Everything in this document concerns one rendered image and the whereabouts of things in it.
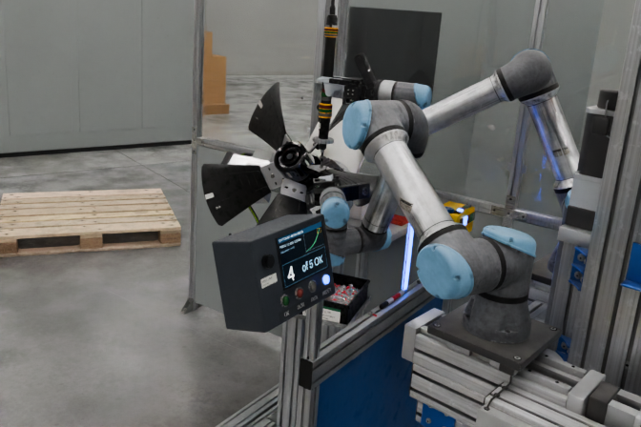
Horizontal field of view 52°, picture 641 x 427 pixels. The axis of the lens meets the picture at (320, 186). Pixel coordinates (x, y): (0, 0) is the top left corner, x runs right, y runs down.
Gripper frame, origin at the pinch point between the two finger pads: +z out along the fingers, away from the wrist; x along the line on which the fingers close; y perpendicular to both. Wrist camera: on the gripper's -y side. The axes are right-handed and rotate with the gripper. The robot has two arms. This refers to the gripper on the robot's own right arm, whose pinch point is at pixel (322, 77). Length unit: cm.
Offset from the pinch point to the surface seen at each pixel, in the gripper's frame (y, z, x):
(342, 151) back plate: 29.8, 2.8, 30.1
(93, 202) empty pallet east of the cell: 136, 260, 177
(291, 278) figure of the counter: 33, -31, -79
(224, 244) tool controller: 26, -19, -88
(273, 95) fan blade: 10.5, 25.8, 15.4
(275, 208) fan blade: 42.2, 7.5, -13.6
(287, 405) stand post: 130, 9, 10
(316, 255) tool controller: 31, -32, -69
